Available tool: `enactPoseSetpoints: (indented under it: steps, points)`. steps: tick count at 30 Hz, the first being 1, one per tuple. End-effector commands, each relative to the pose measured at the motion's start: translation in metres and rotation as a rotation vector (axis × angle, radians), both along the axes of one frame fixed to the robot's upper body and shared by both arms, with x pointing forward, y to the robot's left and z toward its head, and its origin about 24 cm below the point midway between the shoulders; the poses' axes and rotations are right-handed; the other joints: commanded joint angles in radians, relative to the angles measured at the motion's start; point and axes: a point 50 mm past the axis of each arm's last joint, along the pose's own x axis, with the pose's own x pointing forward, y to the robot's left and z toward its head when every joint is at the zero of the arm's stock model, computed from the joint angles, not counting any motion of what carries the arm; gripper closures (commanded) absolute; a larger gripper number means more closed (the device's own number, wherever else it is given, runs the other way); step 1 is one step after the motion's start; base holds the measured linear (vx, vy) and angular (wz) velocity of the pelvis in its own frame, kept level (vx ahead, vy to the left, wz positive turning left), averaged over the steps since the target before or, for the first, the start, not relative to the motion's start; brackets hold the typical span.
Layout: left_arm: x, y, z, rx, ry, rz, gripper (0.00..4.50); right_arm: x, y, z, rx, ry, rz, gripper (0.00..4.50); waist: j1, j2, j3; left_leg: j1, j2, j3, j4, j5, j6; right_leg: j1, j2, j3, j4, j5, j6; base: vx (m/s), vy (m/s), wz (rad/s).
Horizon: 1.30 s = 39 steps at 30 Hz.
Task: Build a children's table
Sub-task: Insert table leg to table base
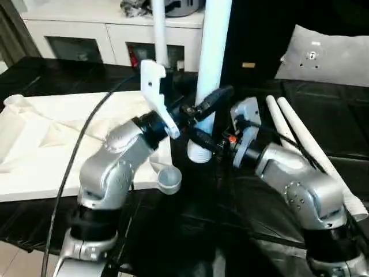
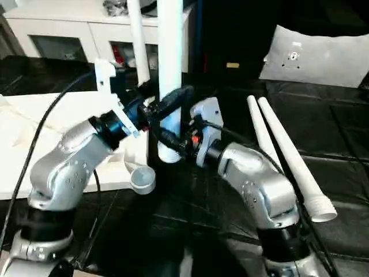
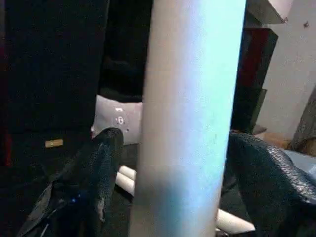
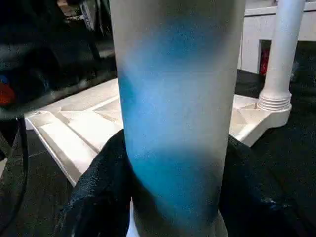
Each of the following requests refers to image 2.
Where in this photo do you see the cluster of small bottles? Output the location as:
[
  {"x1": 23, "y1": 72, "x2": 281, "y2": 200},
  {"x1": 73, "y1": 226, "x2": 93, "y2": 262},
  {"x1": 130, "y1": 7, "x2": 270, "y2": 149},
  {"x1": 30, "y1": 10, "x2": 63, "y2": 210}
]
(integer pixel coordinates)
[{"x1": 110, "y1": 43, "x2": 160, "y2": 71}]

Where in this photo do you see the black work mat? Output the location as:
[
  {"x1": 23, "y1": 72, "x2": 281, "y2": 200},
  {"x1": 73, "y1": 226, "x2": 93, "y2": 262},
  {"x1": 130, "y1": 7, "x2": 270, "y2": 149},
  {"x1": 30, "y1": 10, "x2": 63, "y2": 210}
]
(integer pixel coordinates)
[{"x1": 0, "y1": 55, "x2": 369, "y2": 277}]

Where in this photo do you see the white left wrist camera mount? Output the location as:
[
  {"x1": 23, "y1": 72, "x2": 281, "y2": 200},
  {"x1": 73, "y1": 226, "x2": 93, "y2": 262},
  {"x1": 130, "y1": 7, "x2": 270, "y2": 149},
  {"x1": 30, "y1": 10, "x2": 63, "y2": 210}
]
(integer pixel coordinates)
[{"x1": 93, "y1": 57, "x2": 140, "y2": 140}]

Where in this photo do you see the white plastic table leg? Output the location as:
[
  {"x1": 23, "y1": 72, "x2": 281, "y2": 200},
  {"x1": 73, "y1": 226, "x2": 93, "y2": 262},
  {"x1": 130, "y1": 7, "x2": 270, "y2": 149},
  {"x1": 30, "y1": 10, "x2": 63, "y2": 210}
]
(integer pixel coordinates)
[
  {"x1": 257, "y1": 96, "x2": 338, "y2": 223},
  {"x1": 246, "y1": 95, "x2": 284, "y2": 169},
  {"x1": 126, "y1": 0, "x2": 152, "y2": 88},
  {"x1": 156, "y1": 0, "x2": 185, "y2": 164}
]

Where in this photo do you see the white cabinet with glass doors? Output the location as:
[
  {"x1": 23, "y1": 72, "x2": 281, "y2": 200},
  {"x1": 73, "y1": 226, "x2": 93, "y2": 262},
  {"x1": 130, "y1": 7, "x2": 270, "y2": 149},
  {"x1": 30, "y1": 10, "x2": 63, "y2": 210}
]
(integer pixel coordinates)
[{"x1": 2, "y1": 0, "x2": 192, "y2": 73}]

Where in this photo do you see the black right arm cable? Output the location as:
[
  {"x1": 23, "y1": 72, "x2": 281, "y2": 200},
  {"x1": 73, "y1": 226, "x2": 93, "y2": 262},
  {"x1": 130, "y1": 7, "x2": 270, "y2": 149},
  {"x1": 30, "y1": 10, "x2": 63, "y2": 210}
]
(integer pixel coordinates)
[{"x1": 196, "y1": 118, "x2": 341, "y2": 277}]

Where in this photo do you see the dark cable bundle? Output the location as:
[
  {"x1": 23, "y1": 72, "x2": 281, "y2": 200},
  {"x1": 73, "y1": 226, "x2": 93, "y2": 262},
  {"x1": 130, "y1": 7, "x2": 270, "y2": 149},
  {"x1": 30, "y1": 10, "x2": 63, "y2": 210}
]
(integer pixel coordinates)
[{"x1": 103, "y1": 0, "x2": 129, "y2": 17}]

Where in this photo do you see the white cushion with badge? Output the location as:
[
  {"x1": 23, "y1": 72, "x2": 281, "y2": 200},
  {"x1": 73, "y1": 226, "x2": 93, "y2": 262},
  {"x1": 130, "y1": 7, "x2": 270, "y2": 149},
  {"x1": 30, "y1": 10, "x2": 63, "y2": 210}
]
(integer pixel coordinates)
[{"x1": 259, "y1": 24, "x2": 369, "y2": 89}]

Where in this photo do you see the grey bag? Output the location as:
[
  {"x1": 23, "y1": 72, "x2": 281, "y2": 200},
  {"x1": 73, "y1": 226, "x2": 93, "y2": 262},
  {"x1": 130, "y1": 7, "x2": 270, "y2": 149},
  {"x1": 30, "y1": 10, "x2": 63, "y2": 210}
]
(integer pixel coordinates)
[{"x1": 140, "y1": 0, "x2": 192, "y2": 17}]

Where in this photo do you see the black cabinet with yellow label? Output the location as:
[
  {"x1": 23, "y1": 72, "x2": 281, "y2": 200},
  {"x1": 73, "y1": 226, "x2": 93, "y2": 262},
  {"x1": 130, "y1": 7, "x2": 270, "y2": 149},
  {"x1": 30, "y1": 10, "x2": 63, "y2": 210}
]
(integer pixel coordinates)
[{"x1": 183, "y1": 0, "x2": 278, "y2": 81}]

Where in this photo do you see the white plastic table top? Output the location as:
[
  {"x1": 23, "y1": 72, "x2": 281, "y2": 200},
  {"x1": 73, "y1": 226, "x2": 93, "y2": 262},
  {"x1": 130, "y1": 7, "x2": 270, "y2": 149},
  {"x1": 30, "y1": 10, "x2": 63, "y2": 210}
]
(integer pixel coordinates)
[{"x1": 0, "y1": 89, "x2": 157, "y2": 200}]

